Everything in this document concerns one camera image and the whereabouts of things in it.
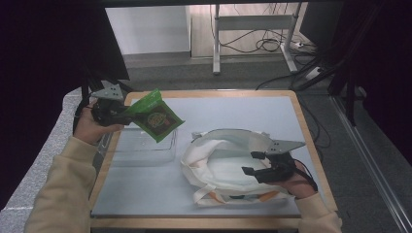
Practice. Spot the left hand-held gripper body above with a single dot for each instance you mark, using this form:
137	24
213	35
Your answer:
108	111

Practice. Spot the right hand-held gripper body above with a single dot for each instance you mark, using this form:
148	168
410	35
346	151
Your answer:
280	166

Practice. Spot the green snack packet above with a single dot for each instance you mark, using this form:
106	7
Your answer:
158	116

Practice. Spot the white patterned tote bag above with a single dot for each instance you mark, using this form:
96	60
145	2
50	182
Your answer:
220	171

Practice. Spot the clear plastic container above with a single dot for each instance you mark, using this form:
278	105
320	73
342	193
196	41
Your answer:
145	149

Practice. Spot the person's left hand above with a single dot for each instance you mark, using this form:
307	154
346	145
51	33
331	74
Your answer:
90	129

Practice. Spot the person's right hand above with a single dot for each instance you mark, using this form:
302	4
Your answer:
299	186

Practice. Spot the black curtain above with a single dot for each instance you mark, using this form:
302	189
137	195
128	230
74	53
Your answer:
42	81
382	64

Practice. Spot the white cabinet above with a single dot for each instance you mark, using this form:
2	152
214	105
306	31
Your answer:
149	29

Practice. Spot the white power strip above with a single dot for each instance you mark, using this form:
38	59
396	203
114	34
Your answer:
315	73

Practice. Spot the white metal desk frame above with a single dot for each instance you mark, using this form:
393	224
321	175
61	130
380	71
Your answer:
252	22

